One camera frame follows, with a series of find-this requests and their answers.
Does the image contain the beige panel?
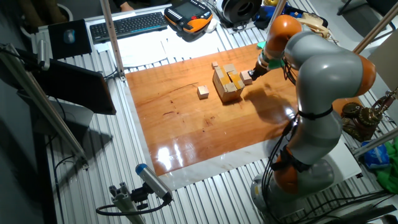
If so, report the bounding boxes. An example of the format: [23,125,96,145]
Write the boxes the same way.
[366,29,398,93]

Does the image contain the blue cloth bundle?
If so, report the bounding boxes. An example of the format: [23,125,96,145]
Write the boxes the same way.
[252,3,301,23]

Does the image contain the black filament spool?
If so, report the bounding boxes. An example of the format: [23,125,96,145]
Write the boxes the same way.
[221,0,263,26]

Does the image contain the plain wooden cube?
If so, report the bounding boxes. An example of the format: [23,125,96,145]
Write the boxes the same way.
[239,70,253,86]

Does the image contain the white paper sheet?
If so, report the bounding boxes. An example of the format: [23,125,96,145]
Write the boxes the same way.
[115,36,168,68]
[160,29,231,60]

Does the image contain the black flat monitor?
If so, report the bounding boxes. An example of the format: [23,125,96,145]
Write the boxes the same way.
[30,58,118,116]

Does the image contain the blue plastic bag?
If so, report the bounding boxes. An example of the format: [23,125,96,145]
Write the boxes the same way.
[360,140,391,170]

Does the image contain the black mouse pad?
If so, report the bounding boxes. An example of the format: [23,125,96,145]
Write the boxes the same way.
[47,19,93,60]

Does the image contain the glossy wooden board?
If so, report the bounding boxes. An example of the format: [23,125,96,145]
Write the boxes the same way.
[125,43,363,177]

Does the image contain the orange and black teach pendant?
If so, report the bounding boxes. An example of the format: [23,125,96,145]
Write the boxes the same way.
[164,0,214,34]

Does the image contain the slim tan frame post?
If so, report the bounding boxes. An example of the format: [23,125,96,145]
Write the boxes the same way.
[266,0,287,32]

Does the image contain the taped cardboard box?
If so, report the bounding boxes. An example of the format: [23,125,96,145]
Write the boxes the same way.
[212,63,246,103]

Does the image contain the silver camera with blue cap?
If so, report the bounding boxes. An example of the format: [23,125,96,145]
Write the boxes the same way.
[135,163,174,203]

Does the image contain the long aluminium frame bar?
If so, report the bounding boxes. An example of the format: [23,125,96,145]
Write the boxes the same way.
[0,43,90,170]

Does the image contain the aluminium extrusion camera mount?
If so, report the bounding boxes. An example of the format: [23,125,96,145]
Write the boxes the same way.
[108,182,152,224]

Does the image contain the beige plastic object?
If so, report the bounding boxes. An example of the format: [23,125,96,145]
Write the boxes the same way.
[295,12,331,40]

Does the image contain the black keyboard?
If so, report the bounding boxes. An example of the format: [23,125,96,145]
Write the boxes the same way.
[89,11,169,44]

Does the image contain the grey computer mouse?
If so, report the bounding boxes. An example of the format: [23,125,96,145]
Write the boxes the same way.
[63,29,76,44]

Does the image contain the short aluminium frame bar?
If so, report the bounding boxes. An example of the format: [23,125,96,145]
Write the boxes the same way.
[352,127,398,158]

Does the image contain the person hand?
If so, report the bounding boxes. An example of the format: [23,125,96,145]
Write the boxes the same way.
[119,1,136,12]

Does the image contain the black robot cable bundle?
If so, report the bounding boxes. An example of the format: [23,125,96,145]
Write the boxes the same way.
[260,115,300,220]

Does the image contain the wooden cube with dark knot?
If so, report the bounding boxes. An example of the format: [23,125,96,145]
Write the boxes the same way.
[197,85,210,100]

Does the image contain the aluminium frame post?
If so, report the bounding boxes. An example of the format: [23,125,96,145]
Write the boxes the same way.
[99,0,127,82]

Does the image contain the black floor cables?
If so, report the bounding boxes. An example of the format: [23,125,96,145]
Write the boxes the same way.
[295,189,398,224]

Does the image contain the green cloth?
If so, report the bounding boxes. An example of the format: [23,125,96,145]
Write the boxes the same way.
[374,141,398,195]

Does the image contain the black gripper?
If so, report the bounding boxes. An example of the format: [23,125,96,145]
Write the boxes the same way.
[249,60,269,82]

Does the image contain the black camera cable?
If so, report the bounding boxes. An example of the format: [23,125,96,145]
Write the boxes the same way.
[95,198,171,217]

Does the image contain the silver cylindrical camera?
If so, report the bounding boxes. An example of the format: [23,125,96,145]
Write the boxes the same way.
[36,39,51,72]

